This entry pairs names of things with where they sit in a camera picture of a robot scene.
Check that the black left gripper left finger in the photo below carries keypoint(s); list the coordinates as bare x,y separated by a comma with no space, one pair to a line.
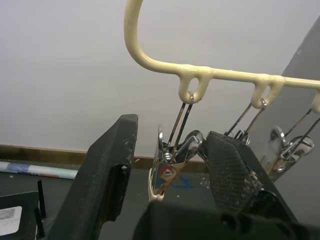
100,175

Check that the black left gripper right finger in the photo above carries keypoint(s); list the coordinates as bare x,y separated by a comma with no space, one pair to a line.
232,175

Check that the metal hanger clip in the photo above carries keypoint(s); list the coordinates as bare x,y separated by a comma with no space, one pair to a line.
167,172
275,150
246,138

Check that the blue floor tape mark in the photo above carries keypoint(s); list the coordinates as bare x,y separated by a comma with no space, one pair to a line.
184,182

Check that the wooden baseboard strip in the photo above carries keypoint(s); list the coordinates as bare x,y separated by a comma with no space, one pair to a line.
50,153

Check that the rolled paper poster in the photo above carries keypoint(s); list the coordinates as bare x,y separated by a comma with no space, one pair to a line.
37,171

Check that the black router with antennas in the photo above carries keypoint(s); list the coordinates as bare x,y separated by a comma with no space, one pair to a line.
27,201

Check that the cream clip hanger frame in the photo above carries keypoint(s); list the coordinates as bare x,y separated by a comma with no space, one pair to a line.
160,65

